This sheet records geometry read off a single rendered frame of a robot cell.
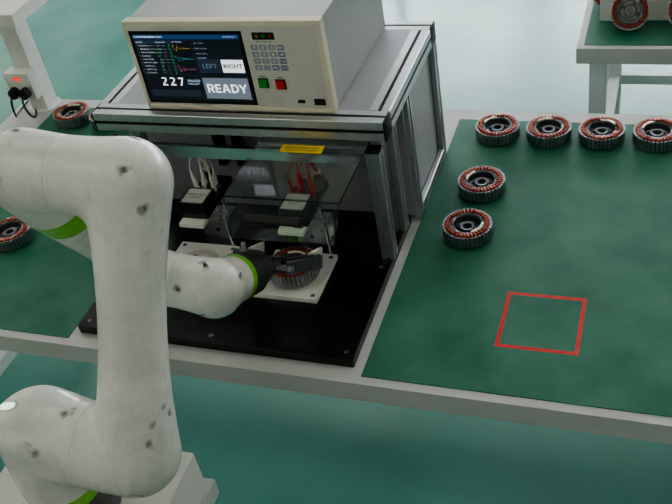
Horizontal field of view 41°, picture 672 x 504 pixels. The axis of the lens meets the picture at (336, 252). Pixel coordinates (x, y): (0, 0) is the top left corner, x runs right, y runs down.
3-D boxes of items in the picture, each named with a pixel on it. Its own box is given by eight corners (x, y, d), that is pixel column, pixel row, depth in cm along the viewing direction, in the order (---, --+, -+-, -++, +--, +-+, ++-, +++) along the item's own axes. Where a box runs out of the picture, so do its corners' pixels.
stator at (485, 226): (433, 238, 205) (431, 225, 203) (464, 213, 211) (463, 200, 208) (471, 257, 198) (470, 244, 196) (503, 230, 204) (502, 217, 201)
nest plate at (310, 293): (317, 303, 192) (316, 299, 191) (252, 297, 196) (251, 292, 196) (338, 258, 202) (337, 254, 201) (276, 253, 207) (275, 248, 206)
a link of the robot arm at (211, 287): (226, 331, 157) (230, 270, 154) (163, 317, 161) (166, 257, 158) (260, 311, 170) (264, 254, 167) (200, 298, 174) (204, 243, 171)
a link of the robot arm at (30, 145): (28, 194, 118) (55, 113, 122) (-53, 187, 122) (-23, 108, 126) (94, 246, 135) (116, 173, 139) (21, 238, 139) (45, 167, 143)
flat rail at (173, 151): (375, 167, 185) (373, 154, 183) (115, 154, 205) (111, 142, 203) (376, 163, 185) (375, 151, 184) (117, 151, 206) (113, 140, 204)
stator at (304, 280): (310, 292, 193) (307, 279, 190) (263, 288, 196) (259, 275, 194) (326, 258, 201) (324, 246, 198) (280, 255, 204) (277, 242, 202)
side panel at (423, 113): (421, 219, 212) (406, 100, 192) (409, 218, 213) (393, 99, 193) (447, 152, 232) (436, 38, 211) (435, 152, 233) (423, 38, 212)
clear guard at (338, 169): (334, 246, 168) (329, 221, 164) (218, 237, 176) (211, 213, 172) (381, 148, 191) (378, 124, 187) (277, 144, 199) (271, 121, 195)
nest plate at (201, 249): (215, 293, 200) (213, 289, 199) (155, 286, 205) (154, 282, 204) (240, 249, 210) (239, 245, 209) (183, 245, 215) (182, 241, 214)
